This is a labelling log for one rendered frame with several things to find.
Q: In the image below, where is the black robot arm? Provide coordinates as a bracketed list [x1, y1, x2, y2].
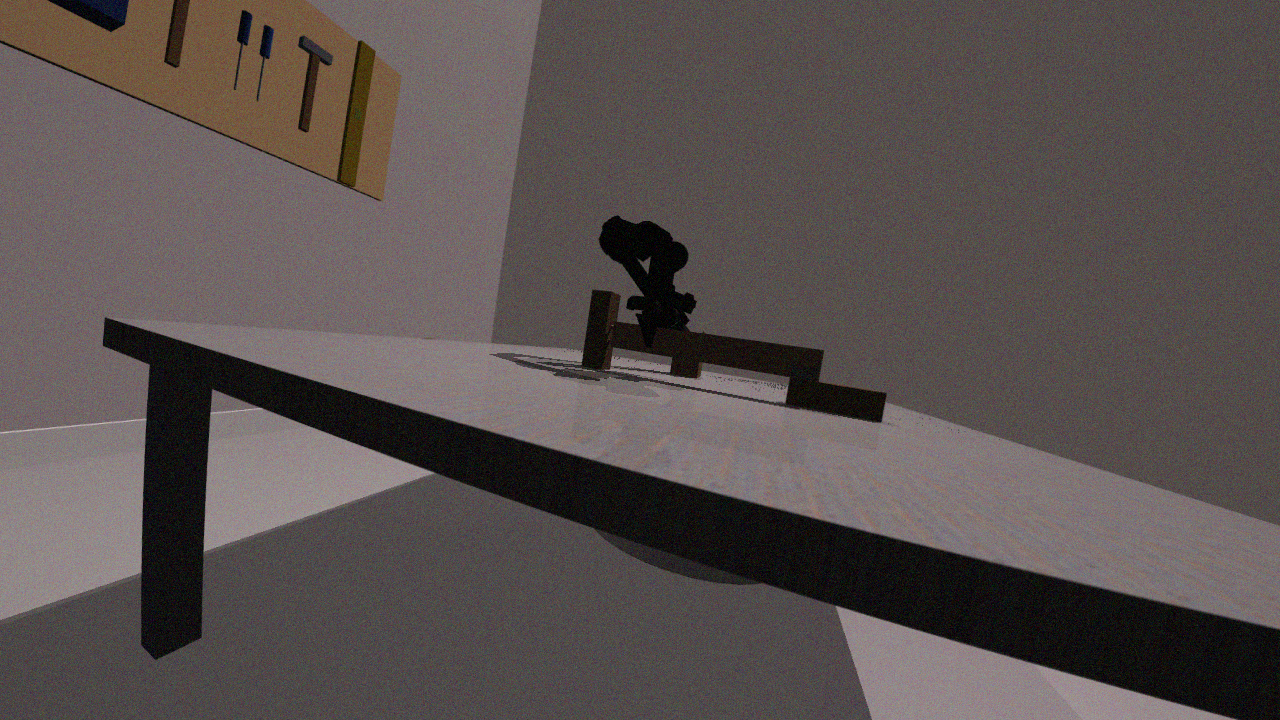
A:
[599, 215, 698, 332]

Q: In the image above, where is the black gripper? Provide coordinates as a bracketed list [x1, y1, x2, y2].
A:
[627, 275, 680, 348]

